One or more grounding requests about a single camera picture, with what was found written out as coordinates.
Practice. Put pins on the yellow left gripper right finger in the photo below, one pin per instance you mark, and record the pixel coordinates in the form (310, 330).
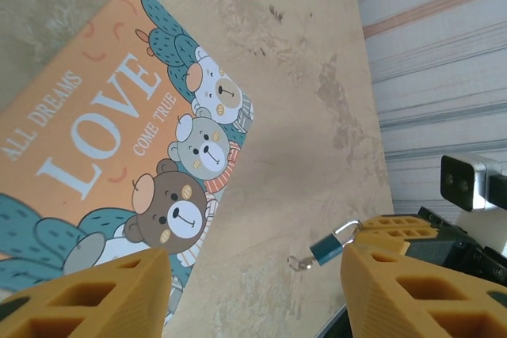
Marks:
(396, 298)

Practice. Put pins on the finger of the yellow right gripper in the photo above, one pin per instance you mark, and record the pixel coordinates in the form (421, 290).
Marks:
(386, 243)
(412, 222)

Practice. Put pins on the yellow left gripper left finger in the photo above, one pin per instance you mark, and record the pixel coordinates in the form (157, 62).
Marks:
(99, 298)

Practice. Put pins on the teal padlock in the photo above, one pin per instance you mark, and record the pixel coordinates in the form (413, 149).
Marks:
(326, 249)

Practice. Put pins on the small silver key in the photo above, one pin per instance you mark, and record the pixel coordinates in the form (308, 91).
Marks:
(303, 263)

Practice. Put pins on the orange bear cartoon board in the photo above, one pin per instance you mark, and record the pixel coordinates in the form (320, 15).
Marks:
(99, 136)

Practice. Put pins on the white ribbed shutter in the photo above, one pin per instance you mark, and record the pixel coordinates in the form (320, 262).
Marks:
(428, 57)

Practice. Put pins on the silver black wrist camera box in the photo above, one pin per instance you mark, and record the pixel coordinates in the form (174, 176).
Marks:
(465, 183)

